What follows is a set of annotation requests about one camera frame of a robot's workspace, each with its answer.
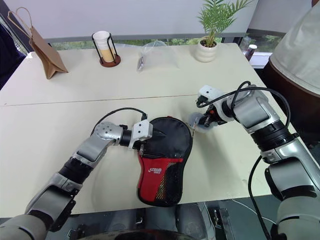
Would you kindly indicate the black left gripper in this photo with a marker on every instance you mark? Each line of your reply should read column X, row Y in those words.
column 141, row 144

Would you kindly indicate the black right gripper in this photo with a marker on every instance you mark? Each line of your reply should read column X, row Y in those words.
column 212, row 118

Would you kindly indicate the black and red paddle case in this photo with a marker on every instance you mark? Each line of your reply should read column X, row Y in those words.
column 172, row 150

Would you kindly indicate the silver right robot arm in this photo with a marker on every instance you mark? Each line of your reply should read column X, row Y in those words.
column 255, row 110

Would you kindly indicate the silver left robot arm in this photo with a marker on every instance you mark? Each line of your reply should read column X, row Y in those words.
column 87, row 150

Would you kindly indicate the white ribbed plant pot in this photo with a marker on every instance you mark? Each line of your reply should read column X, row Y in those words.
column 205, row 52

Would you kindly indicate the clear plastic bag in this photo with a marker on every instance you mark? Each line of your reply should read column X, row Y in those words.
column 157, row 56

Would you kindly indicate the grey robot torso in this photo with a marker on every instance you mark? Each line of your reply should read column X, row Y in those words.
column 175, row 217

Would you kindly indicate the cup stack in holder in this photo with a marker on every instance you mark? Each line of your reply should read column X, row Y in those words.
column 111, row 61

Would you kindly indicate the dark bottle with white cap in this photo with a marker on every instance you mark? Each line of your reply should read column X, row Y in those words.
column 252, row 51

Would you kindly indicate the white paper cup stack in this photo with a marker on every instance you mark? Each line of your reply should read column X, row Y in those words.
column 103, row 43

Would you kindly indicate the green palm plant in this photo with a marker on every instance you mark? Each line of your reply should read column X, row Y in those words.
column 217, row 17

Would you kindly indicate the person in white shirt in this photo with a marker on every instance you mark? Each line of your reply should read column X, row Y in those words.
column 297, row 50

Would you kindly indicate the brown paper bag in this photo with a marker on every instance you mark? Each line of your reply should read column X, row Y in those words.
column 47, row 55

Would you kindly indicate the dark blue fabric object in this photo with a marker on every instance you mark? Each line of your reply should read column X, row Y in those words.
column 8, row 55

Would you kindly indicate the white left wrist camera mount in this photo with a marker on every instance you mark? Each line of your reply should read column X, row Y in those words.
column 142, row 130

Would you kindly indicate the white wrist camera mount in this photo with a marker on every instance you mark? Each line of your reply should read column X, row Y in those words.
column 142, row 130
column 210, row 91

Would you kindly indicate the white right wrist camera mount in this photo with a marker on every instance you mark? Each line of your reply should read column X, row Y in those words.
column 210, row 91

